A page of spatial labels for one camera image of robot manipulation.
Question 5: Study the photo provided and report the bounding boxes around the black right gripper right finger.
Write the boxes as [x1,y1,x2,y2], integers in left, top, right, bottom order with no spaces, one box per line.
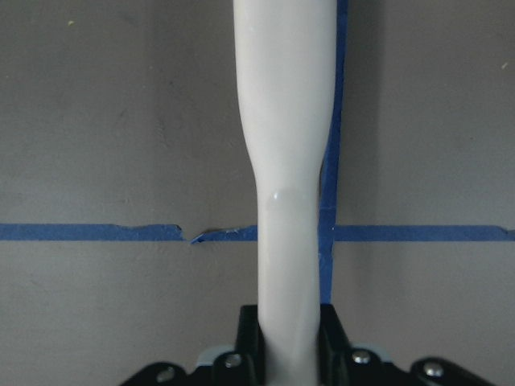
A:
[319,304,348,386]

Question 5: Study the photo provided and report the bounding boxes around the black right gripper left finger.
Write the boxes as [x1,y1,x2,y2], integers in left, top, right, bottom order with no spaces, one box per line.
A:
[235,305,266,385]

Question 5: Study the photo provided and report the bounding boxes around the white hand brush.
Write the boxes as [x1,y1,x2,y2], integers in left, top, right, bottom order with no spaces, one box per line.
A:
[233,1,337,385]

